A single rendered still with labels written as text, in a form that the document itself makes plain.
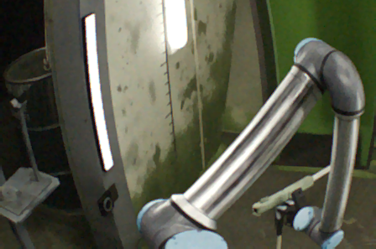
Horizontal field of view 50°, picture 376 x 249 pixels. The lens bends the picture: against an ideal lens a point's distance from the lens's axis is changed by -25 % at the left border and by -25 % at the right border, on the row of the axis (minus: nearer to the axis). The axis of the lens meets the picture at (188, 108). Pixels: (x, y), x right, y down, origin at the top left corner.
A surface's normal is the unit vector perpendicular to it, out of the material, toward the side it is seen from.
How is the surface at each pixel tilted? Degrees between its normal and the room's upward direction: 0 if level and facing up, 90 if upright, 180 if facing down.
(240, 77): 57
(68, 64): 90
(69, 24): 90
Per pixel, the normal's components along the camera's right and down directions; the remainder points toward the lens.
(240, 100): -0.36, -0.14
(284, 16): -0.33, 0.60
